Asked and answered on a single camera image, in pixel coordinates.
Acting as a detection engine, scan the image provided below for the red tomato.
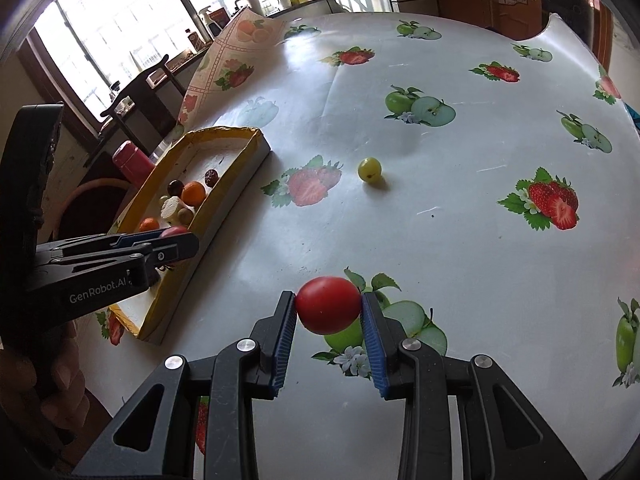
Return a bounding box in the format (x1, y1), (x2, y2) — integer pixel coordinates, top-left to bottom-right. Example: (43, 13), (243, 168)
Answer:
(295, 276), (361, 335)
(160, 226), (189, 237)

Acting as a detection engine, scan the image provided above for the small mandarin orange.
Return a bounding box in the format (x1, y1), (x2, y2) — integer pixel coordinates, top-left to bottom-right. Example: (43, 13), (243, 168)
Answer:
(138, 217), (160, 232)

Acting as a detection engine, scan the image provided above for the brown longan fruit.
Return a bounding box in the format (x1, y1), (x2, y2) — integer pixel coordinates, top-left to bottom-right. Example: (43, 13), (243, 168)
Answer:
(177, 207), (194, 228)

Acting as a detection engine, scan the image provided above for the dark purple plum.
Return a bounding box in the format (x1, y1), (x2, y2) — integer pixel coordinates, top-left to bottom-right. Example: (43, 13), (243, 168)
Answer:
(167, 179), (184, 197)

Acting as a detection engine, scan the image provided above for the large orange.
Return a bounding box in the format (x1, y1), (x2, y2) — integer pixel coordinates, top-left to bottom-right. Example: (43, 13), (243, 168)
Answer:
(180, 181), (207, 208)

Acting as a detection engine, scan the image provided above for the yellow-rimmed white tray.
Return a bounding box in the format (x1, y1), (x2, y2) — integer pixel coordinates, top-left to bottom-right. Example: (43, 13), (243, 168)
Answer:
(111, 127), (270, 344)

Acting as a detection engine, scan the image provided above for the dark red jujube date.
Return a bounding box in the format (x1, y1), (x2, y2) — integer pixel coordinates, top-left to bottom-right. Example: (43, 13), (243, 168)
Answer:
(204, 169), (219, 188)

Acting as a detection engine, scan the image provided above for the person's left hand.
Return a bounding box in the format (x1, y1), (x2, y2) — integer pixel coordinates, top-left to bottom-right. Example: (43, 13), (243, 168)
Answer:
(1, 322), (90, 434)

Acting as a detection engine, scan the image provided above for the red thermos cup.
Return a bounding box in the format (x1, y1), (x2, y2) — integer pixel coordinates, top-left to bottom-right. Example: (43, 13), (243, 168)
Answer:
(112, 140), (155, 188)

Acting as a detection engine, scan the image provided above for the dark wooden chair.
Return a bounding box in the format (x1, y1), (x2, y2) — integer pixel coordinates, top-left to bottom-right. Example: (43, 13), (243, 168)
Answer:
(100, 54), (186, 156)

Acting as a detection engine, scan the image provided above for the fruit-print tablecloth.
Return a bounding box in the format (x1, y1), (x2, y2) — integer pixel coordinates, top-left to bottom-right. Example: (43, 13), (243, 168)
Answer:
(81, 13), (639, 479)

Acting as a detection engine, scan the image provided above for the white bottle on sill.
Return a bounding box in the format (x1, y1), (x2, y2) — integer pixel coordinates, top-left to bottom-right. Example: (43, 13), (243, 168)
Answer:
(246, 0), (264, 15)

